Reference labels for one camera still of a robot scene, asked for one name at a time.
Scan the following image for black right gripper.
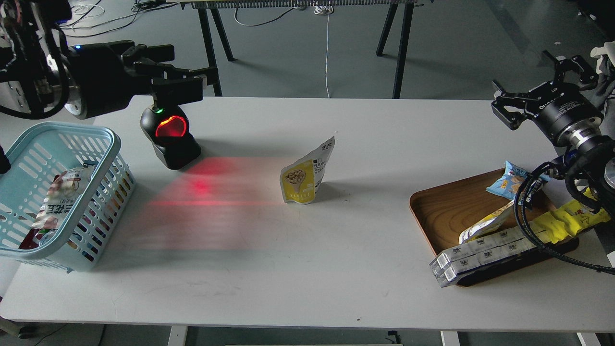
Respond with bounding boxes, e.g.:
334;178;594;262
491;50;603;147

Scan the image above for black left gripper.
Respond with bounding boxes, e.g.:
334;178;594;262
64;41;219;120

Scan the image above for yellow white snack pouch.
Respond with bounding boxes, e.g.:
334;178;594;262
279;136;335;205

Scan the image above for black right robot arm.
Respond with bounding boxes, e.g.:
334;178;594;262
491;50;614;215

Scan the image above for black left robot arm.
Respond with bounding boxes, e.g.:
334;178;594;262
1;0;219;170

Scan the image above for blue snack bag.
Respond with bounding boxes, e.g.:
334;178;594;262
485;161;530;200

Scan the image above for yellow cartoon snack bag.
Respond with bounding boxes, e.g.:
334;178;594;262
529;199;611;245

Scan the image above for light blue plastic basket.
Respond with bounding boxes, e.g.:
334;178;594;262
0;121;135;272

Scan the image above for red white snack in basket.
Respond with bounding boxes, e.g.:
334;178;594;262
19;162;95;250

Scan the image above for black barcode scanner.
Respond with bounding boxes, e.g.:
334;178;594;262
140;105;202;170

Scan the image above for black trestle table legs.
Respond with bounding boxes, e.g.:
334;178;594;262
166;0;423;99

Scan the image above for yellow white pouch on tray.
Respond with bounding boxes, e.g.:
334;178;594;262
458;201;514;245

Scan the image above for wooden tray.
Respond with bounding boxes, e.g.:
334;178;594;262
409;168;554;287

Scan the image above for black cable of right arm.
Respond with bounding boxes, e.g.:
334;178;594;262
513;161;615;276

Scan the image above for white hanging cable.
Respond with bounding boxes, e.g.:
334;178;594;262
315;5;335;99

